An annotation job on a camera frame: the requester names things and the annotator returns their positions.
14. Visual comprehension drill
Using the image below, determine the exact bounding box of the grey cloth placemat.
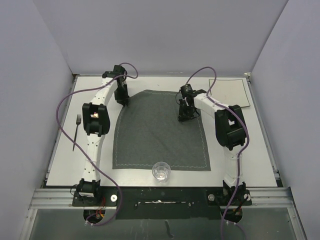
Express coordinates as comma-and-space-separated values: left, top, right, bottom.
112, 89, 211, 171

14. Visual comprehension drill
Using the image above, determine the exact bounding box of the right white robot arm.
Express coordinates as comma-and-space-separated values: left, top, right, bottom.
178, 84, 250, 205

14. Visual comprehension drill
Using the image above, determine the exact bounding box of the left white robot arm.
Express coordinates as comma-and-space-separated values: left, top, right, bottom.
76, 65, 130, 206

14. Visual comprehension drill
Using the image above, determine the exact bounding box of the white rectangular plate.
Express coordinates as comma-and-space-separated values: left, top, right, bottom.
209, 79, 250, 108

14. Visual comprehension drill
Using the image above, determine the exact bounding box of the black metal fork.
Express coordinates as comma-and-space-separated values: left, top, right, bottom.
72, 114, 82, 151

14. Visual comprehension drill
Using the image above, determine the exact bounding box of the clear drinking glass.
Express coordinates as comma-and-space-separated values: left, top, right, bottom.
152, 161, 171, 183

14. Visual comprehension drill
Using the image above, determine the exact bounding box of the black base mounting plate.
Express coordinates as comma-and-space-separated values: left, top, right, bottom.
72, 187, 252, 223

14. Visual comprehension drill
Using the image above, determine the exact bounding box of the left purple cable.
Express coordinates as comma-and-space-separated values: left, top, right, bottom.
56, 62, 139, 228

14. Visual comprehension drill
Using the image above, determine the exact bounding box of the purple cable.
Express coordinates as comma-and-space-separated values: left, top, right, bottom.
186, 66, 248, 240
56, 62, 139, 228

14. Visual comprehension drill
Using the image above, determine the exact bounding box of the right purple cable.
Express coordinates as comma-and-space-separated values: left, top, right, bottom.
186, 66, 248, 240

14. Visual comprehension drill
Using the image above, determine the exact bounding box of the aluminium frame rail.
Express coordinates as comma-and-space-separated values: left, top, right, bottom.
29, 187, 294, 210

